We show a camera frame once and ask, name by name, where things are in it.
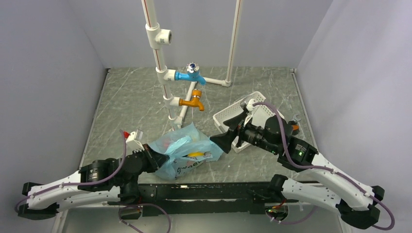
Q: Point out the orange plastic faucet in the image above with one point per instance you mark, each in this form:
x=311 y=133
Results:
x=194 y=102

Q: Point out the white PVC pipe frame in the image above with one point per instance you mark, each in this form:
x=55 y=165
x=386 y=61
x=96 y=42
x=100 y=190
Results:
x=159 y=37

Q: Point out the white perforated plastic basket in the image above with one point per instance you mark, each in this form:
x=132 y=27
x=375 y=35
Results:
x=244 y=110

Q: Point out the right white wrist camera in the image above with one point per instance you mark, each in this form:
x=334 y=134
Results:
x=252 y=104

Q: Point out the silver open-end wrench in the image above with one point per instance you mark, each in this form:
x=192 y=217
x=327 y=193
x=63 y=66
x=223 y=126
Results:
x=296 y=118

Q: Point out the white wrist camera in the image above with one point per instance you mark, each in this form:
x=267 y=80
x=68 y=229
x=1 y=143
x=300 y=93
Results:
x=252 y=104
x=133 y=141

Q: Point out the red fake fruit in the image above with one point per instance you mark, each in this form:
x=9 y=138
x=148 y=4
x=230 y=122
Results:
x=166 y=142

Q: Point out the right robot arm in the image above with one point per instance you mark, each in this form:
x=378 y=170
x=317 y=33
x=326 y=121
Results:
x=355 y=203

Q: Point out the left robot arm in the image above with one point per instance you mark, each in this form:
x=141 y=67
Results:
x=108 y=180

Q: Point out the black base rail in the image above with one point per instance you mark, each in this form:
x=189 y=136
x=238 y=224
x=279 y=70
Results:
x=208 y=198

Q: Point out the blue plastic faucet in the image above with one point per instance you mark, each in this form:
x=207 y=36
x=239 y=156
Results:
x=192 y=74

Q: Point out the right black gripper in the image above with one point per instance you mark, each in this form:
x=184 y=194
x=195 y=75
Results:
x=223 y=140

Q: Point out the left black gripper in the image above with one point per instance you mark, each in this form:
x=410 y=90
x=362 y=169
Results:
x=156 y=160

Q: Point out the yellow fake fruit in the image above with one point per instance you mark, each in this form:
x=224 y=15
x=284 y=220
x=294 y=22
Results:
x=196 y=154

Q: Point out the small black orange brush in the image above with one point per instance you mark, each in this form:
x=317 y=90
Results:
x=295 y=127

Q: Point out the light blue plastic bag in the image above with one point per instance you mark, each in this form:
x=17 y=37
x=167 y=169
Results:
x=188 y=139

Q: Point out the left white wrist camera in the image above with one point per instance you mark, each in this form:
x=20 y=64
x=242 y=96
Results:
x=133 y=141

